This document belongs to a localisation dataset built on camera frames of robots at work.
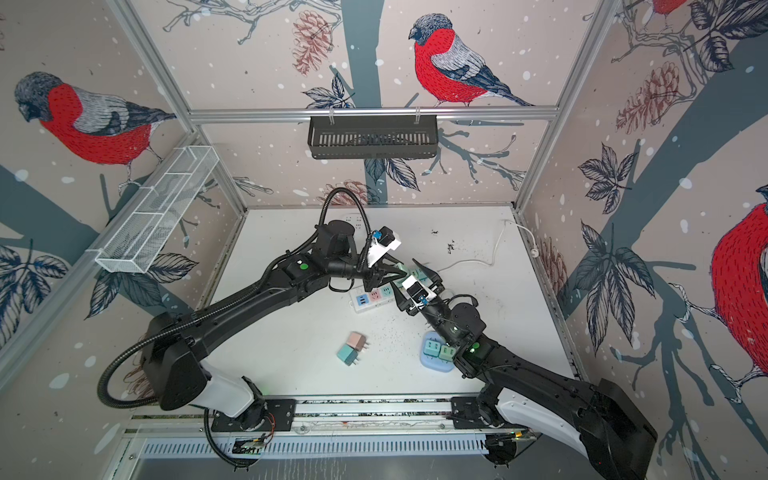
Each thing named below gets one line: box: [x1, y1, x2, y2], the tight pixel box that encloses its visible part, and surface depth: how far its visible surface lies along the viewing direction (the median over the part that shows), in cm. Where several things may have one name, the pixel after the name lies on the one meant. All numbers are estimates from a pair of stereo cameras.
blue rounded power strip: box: [420, 331, 455, 372], surface depth 81 cm
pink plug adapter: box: [346, 331, 369, 352], surface depth 87 cm
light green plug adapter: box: [438, 345, 457, 362], surface depth 79 cm
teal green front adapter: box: [336, 343, 359, 366], surface depth 84 cm
